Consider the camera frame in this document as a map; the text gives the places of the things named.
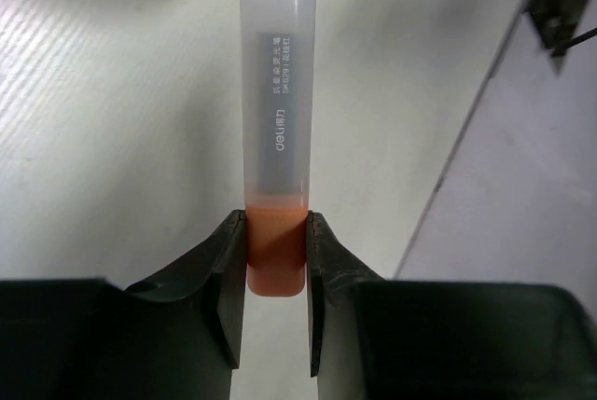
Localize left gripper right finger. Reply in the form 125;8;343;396
306;213;596;399

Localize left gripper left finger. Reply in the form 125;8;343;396
1;210;245;399

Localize orange highlighter marker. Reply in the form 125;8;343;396
240;0;316;297

